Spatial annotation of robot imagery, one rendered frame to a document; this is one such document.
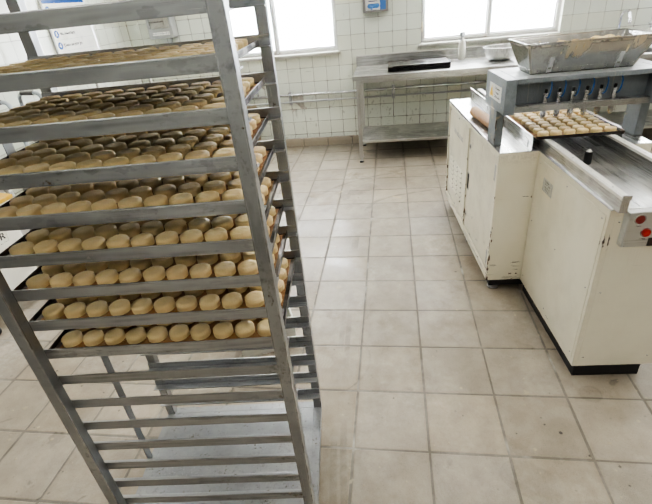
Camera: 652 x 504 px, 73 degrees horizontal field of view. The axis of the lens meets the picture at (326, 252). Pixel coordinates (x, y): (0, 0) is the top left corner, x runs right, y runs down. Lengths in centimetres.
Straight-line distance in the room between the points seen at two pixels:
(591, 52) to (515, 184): 65
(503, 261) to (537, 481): 120
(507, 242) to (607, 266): 76
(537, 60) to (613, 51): 32
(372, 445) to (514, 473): 53
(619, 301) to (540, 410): 55
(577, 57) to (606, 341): 126
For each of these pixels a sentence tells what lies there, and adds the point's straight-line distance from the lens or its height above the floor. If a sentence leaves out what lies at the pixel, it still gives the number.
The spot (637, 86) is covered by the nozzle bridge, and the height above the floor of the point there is 109.
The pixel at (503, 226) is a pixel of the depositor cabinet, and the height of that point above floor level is 43.
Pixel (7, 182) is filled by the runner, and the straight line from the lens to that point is 109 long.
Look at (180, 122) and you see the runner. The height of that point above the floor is 141.
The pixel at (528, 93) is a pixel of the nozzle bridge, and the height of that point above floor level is 110.
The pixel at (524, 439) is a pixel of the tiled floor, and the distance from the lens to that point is 206.
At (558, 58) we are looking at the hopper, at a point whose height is 125.
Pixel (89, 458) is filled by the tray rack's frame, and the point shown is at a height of 50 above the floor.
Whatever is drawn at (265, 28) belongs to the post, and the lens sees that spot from 125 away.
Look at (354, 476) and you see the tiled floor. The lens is 189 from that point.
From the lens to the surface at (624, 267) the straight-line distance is 202.
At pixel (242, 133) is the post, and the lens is 83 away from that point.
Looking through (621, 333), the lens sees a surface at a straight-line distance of 223.
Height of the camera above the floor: 158
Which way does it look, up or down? 30 degrees down
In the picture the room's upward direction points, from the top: 6 degrees counter-clockwise
